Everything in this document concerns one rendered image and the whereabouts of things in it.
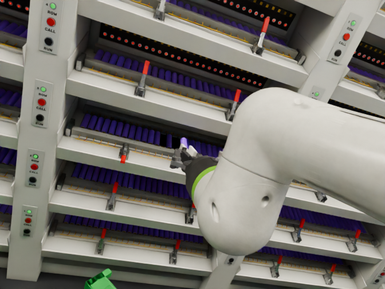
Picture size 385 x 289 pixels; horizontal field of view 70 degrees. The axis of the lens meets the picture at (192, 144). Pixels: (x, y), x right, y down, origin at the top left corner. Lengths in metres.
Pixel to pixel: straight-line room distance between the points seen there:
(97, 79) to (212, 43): 0.31
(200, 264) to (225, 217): 0.80
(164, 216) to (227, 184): 0.63
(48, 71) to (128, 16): 0.24
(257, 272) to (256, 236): 0.89
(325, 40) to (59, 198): 0.88
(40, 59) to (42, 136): 0.20
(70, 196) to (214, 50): 0.62
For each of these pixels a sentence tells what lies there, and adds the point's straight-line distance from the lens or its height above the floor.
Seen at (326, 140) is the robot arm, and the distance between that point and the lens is 0.30.
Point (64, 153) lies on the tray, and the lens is 0.85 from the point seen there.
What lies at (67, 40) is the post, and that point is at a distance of 0.75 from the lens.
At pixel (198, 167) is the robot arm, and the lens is 0.48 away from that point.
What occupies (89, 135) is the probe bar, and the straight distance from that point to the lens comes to 0.85.
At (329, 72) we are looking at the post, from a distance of 0.87.
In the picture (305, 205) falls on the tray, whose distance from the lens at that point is 1.07.
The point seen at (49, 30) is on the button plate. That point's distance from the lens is 0.75.
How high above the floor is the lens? 0.94
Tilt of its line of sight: 22 degrees down
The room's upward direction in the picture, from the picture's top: 20 degrees clockwise
